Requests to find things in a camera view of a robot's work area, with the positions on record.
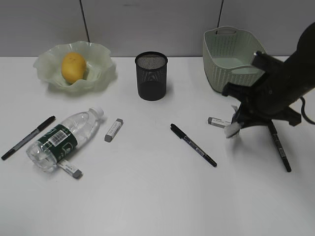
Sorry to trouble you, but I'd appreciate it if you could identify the grey white eraser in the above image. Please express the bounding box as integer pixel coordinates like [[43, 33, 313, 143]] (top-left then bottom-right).
[[57, 159, 83, 179], [104, 118, 123, 143], [207, 117, 231, 128]]

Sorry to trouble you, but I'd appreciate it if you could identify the black wall cable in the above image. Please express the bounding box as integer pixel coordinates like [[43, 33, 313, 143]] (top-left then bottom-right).
[[215, 0, 224, 28], [79, 0, 91, 42]]

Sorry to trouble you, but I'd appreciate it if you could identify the pale green plastic basket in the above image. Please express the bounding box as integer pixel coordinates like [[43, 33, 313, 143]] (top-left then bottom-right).
[[202, 26, 266, 93]]

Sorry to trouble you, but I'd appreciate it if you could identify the grey white eraser centre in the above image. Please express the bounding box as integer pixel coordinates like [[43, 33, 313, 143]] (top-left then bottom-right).
[[104, 118, 123, 143]]

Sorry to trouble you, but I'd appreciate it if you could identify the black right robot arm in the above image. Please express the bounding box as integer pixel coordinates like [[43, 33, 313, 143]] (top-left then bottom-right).
[[222, 24, 315, 128]]

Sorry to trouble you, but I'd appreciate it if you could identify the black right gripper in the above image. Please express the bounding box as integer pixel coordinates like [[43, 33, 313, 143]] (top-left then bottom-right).
[[221, 51, 302, 128]]

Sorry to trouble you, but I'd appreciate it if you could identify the black wall cable right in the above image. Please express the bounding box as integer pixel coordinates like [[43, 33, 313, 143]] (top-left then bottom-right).
[[215, 0, 224, 28]]

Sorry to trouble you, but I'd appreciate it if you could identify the waste paper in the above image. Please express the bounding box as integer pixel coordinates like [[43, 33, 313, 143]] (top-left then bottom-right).
[[224, 105, 241, 139]]

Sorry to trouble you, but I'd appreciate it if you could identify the black mesh pen holder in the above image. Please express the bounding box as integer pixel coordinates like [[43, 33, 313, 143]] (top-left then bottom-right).
[[135, 51, 168, 101]]

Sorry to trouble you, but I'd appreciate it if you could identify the grey white eraser right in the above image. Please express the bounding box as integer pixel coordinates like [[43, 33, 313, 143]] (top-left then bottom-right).
[[207, 117, 231, 128]]

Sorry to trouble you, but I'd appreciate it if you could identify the pale green wavy plate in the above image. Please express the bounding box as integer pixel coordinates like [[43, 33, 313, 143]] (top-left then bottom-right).
[[33, 41, 116, 93]]

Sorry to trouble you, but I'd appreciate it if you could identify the black marker pen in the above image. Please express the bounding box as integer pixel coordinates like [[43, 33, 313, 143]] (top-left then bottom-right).
[[1, 116, 56, 161], [170, 123, 217, 167], [268, 121, 291, 173]]

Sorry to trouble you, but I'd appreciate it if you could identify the yellow mango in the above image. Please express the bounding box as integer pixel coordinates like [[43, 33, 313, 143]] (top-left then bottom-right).
[[61, 52, 87, 84]]

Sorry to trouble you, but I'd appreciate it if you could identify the clear plastic water bottle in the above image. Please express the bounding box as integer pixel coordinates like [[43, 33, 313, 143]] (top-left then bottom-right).
[[26, 107, 104, 172]]

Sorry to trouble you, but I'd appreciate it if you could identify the black wall cable left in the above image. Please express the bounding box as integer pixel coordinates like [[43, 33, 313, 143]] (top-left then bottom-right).
[[79, 0, 91, 42]]

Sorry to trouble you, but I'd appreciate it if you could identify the grey white eraser front left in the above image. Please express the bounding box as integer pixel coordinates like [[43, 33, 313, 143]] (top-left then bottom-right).
[[57, 159, 83, 179]]

